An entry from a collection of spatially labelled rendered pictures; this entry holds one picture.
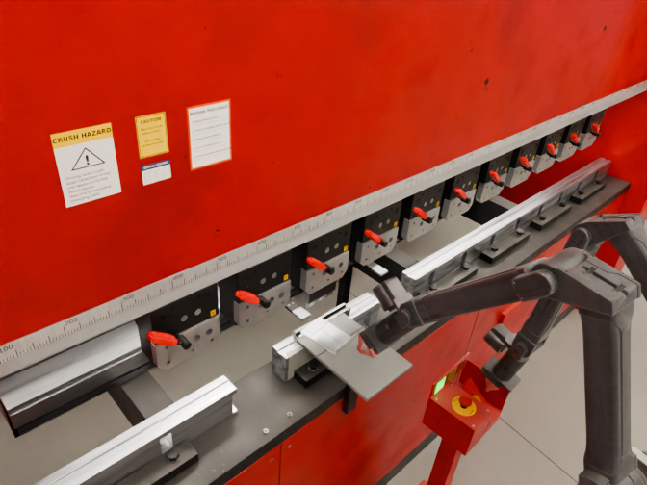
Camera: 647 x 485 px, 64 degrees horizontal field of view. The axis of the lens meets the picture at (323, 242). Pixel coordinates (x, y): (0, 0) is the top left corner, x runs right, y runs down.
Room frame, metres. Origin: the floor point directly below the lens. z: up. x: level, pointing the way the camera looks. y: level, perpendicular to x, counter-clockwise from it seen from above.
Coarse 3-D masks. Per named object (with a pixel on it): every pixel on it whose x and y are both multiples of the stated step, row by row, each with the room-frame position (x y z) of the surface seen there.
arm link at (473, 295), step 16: (496, 272) 0.75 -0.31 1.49; (512, 272) 0.70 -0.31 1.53; (528, 272) 0.67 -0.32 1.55; (544, 272) 0.63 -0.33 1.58; (448, 288) 0.82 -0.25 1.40; (464, 288) 0.77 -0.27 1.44; (480, 288) 0.74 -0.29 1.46; (496, 288) 0.72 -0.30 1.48; (512, 288) 0.69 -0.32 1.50; (528, 288) 0.64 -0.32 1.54; (544, 288) 0.62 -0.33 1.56; (416, 304) 0.84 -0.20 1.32; (432, 304) 0.82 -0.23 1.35; (448, 304) 0.79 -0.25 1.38; (464, 304) 0.76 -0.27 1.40; (480, 304) 0.73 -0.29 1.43; (496, 304) 0.71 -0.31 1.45; (416, 320) 0.83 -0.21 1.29; (432, 320) 0.81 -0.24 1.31
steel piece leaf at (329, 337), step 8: (328, 328) 1.09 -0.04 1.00; (336, 328) 1.10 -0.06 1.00; (312, 336) 1.06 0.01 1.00; (320, 336) 1.06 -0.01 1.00; (328, 336) 1.06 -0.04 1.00; (336, 336) 1.07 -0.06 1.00; (344, 336) 1.07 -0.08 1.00; (352, 336) 1.05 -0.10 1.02; (320, 344) 1.03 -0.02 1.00; (328, 344) 1.03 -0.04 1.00; (336, 344) 1.04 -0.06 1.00; (344, 344) 1.02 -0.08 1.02; (336, 352) 0.99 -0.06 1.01
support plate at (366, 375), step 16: (336, 320) 1.13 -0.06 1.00; (352, 320) 1.14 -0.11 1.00; (304, 336) 1.06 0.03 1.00; (320, 352) 1.00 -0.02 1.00; (352, 352) 1.01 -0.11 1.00; (384, 352) 1.02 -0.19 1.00; (336, 368) 0.95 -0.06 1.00; (352, 368) 0.96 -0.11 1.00; (368, 368) 0.96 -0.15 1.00; (384, 368) 0.97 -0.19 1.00; (400, 368) 0.97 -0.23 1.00; (352, 384) 0.90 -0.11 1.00; (368, 384) 0.91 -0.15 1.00; (384, 384) 0.91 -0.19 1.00; (368, 400) 0.86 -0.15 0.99
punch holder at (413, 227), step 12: (420, 192) 1.32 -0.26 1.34; (432, 192) 1.37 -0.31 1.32; (408, 204) 1.31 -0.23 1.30; (420, 204) 1.33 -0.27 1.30; (432, 204) 1.38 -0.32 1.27; (408, 216) 1.31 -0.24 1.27; (432, 216) 1.39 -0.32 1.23; (408, 228) 1.30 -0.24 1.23; (420, 228) 1.35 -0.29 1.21; (432, 228) 1.40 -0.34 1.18; (408, 240) 1.31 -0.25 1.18
